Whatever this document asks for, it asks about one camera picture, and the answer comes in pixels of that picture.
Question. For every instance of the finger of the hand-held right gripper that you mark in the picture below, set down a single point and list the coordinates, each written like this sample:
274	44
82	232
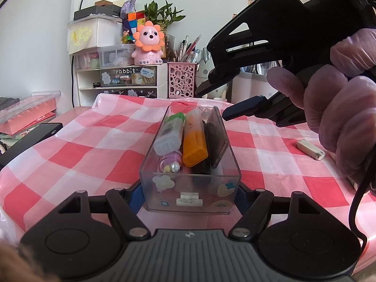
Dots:
243	107
217	79

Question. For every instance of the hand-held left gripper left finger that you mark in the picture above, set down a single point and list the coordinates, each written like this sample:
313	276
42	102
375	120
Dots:
135	198

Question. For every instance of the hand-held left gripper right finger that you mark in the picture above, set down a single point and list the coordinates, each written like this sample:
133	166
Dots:
241	196

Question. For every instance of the clear plastic pencil box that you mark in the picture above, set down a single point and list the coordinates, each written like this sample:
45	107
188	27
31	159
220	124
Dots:
152	199

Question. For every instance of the black marker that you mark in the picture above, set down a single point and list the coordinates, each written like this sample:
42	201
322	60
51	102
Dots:
201	173

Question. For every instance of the purple mechanical pencil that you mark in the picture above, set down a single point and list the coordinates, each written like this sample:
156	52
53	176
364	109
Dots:
171	164

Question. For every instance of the orange highlighter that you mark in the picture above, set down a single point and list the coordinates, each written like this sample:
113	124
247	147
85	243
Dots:
194	147

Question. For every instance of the green highlighter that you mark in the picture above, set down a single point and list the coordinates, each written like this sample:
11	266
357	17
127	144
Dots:
169	141

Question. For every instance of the person's right hand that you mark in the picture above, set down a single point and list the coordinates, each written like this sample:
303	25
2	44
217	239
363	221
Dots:
337	108

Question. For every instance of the egg-shaped pen holder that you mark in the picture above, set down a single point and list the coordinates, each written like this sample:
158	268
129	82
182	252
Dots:
218	92

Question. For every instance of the pink perforated pen holder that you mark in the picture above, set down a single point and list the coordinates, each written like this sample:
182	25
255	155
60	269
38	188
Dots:
182	79

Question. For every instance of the bunch of slim pens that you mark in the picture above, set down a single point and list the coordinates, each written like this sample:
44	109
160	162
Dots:
188	50

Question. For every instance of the clear glass plant vase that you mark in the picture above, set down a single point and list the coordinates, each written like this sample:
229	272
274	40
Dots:
169	45

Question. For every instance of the pink checkered tablecloth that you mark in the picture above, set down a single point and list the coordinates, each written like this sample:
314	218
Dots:
88	158

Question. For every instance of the pink lion toy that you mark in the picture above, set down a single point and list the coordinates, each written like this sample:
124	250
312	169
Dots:
148	45

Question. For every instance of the white eraser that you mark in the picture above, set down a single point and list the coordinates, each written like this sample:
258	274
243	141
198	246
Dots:
310	149

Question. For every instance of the green bamboo plant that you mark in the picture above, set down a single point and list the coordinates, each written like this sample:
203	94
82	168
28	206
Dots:
163	13

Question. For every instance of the small purple figure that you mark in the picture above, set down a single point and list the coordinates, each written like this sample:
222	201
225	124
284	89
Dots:
127	33

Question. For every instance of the colourful puzzle cube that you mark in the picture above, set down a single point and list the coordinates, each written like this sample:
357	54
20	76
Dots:
135	20

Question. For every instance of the clear lidded storage box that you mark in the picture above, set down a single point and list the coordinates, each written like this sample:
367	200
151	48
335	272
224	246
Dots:
111	57

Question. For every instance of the purple hanging pouch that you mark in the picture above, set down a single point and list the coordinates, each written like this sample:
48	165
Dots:
129	5

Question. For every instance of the black phone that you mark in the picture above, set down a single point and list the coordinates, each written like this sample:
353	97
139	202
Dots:
32	142

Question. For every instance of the white drawer organizer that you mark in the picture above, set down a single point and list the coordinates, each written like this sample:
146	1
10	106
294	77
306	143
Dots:
88	80

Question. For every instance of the pink box with clear lid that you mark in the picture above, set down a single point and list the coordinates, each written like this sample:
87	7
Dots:
29	114

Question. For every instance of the white storage box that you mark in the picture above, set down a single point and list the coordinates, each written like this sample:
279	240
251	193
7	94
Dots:
88	33

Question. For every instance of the small brown box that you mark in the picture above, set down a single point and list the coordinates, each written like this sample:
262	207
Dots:
103	3

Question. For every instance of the black flat box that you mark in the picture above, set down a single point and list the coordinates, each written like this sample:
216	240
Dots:
97	12

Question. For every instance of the brown fuzzy cloth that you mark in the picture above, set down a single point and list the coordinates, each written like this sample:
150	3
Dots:
14	265

